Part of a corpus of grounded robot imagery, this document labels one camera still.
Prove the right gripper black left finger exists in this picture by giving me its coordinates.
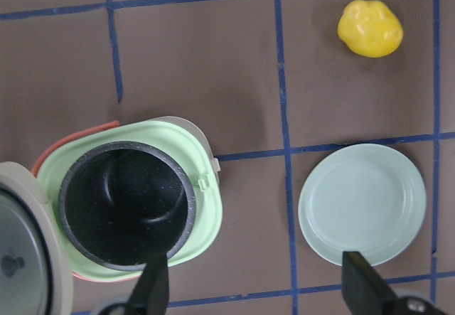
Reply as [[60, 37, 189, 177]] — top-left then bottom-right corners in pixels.
[[126, 254, 168, 315]]

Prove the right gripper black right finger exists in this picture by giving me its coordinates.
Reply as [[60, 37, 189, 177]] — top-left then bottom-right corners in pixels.
[[341, 251, 397, 315]]

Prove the black inner cooker pot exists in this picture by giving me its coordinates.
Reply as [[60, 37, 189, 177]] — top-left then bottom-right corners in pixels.
[[58, 142, 196, 271]]

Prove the green toy rice cooker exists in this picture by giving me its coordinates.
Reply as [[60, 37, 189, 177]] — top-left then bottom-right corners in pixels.
[[1, 117, 223, 314]]

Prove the light green plate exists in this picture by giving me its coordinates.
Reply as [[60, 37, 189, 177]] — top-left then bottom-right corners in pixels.
[[298, 144, 427, 266]]

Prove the yellow toy pepper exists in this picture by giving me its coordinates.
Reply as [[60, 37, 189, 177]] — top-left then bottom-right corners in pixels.
[[337, 0, 404, 58]]

